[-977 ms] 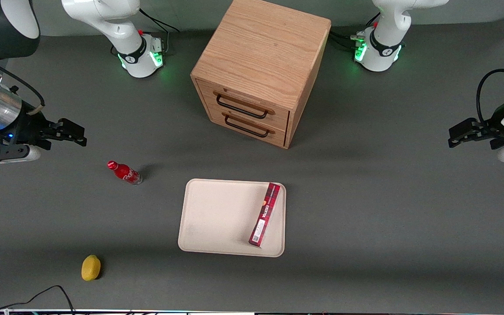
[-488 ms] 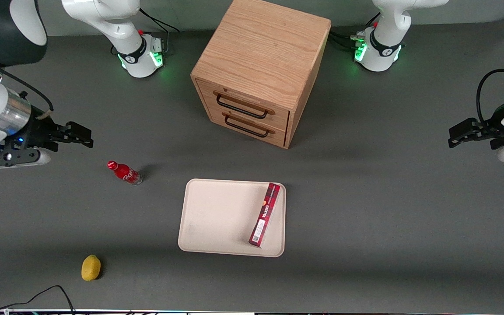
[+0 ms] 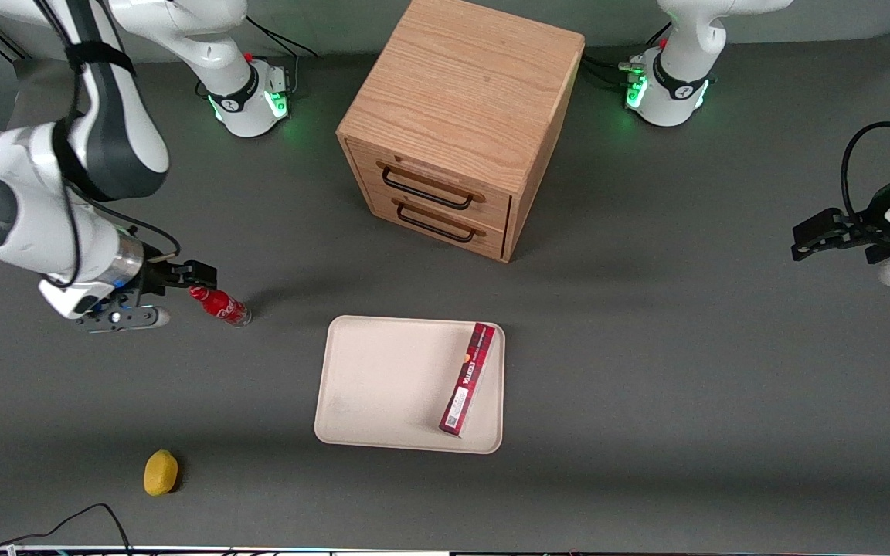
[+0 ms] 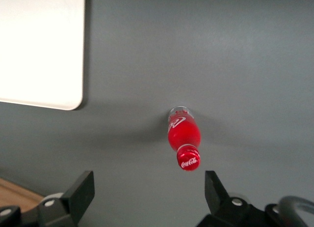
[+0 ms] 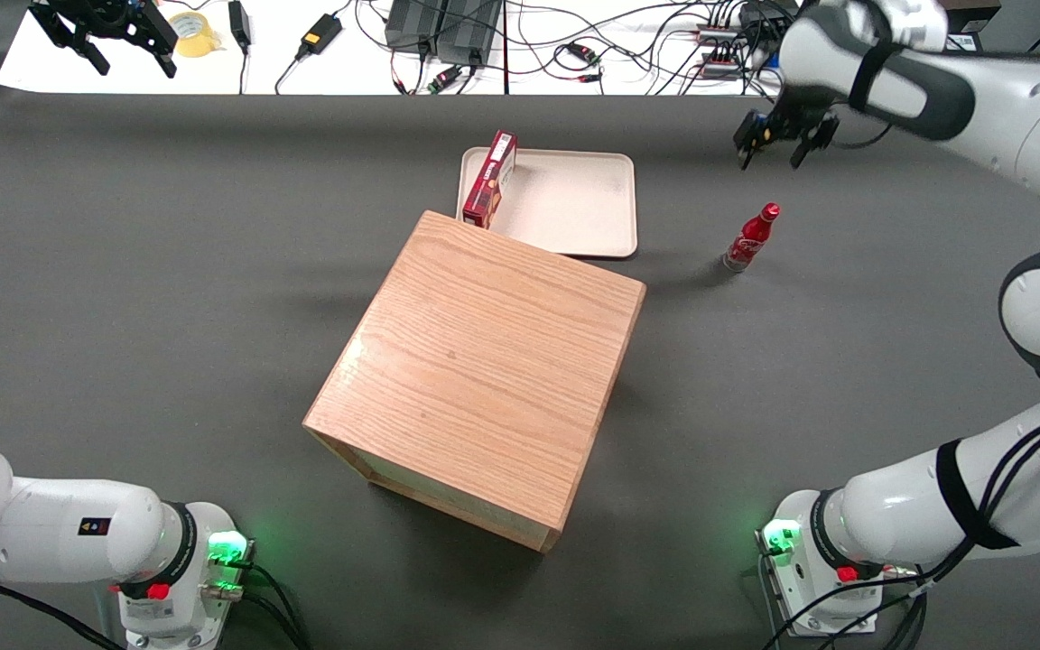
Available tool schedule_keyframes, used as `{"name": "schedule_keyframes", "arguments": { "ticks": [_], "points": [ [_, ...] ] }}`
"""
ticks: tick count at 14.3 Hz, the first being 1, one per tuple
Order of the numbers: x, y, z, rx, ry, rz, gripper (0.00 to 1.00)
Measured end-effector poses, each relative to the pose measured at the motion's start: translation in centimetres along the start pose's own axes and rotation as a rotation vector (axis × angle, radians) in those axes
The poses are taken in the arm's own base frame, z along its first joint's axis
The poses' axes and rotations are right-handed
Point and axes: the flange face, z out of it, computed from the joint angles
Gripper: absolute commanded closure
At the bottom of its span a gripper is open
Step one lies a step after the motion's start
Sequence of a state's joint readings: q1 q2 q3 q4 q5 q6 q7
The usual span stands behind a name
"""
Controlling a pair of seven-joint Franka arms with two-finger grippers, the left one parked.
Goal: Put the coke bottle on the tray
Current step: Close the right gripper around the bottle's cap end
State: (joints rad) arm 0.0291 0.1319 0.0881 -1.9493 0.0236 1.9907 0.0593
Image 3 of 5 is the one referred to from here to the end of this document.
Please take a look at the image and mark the yellow lemon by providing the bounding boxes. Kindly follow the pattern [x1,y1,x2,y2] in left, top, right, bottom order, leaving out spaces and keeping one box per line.
[143,449,180,497]

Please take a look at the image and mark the thin black table cable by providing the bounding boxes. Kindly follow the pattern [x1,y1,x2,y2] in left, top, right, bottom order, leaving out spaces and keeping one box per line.
[0,503,134,556]

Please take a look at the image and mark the wooden drawer cabinet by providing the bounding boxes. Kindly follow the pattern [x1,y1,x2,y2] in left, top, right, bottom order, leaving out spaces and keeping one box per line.
[336,0,586,264]

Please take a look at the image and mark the red coke bottle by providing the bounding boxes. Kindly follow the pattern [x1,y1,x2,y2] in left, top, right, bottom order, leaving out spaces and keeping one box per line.
[189,285,253,328]

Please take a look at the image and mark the beige plastic tray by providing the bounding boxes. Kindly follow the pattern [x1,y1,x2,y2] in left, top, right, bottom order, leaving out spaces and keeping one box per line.
[314,314,506,455]

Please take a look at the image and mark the black right base cable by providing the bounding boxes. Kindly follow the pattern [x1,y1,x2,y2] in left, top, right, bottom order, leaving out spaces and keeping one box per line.
[244,14,319,59]

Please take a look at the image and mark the black metal drawer handle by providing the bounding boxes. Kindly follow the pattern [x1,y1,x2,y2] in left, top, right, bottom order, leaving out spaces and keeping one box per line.
[396,200,477,245]
[381,165,476,212]

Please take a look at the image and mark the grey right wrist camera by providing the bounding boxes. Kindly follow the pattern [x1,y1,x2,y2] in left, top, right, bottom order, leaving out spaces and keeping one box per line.
[78,303,172,334]

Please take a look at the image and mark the red rectangular snack box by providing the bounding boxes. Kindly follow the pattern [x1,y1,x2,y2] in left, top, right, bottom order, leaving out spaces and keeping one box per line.
[438,322,497,438]

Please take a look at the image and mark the wooden drawer front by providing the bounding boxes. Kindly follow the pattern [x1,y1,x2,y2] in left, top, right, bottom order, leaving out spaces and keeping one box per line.
[346,139,512,231]
[368,189,507,260]

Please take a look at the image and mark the black cable along right arm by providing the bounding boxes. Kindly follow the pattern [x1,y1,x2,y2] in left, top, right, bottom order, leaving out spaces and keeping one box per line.
[32,0,183,291]

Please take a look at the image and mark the black left base cables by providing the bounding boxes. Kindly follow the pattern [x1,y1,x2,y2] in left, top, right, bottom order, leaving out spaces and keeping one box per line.
[582,51,647,87]

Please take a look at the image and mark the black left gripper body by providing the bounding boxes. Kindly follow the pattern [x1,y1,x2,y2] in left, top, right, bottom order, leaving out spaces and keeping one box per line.
[839,171,890,267]

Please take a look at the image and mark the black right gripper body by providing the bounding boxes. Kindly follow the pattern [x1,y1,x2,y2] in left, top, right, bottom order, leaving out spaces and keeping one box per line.
[136,244,185,299]

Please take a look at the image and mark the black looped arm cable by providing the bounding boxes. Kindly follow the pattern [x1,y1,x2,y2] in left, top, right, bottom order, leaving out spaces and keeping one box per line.
[840,121,890,222]

